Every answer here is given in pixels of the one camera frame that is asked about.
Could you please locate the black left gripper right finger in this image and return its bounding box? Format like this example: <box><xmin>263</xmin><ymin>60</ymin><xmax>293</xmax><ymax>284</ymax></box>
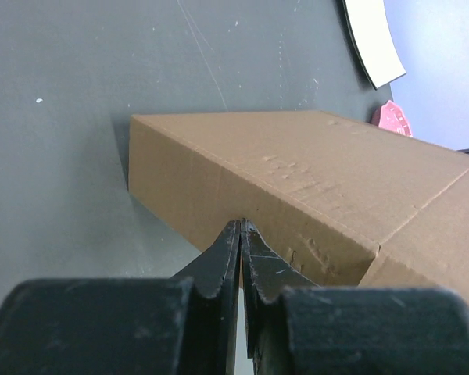
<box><xmin>240</xmin><ymin>220</ymin><xmax>469</xmax><ymax>374</ymax></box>

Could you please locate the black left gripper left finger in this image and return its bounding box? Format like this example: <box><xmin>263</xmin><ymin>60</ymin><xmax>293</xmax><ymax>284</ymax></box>
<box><xmin>0</xmin><ymin>221</ymin><xmax>241</xmax><ymax>374</ymax></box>

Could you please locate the brown cardboard box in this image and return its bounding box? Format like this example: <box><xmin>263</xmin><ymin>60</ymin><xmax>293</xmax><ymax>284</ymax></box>
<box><xmin>128</xmin><ymin>111</ymin><xmax>469</xmax><ymax>305</ymax></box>

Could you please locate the pink dotted plate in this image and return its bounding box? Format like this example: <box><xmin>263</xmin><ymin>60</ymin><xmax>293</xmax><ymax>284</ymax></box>
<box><xmin>371</xmin><ymin>100</ymin><xmax>413</xmax><ymax>138</ymax></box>

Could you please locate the white square plate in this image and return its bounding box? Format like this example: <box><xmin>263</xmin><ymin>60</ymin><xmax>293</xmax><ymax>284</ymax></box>
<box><xmin>342</xmin><ymin>0</ymin><xmax>406</xmax><ymax>90</ymax></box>

